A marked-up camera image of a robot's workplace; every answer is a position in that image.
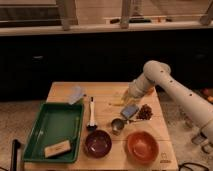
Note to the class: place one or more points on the orange fruit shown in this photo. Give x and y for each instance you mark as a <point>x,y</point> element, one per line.
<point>150,91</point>

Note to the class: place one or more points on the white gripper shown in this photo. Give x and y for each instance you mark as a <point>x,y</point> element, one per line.
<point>136,89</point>

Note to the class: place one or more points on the purple bowl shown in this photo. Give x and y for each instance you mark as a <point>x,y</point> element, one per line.
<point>98,144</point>

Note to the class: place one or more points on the brown pine cone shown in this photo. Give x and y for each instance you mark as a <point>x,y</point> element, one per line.
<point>145,113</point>

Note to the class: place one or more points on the blue sponge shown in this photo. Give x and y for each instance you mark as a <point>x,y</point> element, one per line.
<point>129,111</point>

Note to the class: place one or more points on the orange bowl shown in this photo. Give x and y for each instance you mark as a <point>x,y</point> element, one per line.
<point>142,147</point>

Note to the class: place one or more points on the wooden block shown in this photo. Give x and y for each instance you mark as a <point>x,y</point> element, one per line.
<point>57,149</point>

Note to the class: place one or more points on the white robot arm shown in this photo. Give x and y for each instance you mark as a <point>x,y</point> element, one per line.
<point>199,110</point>

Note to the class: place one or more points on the green plastic tray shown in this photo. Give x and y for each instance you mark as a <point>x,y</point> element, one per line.
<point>54,123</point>

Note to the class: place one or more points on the metal measuring cup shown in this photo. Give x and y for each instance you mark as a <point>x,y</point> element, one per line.
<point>118,124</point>

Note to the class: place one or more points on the yellow banana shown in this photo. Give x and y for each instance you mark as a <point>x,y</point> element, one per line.
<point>117,101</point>

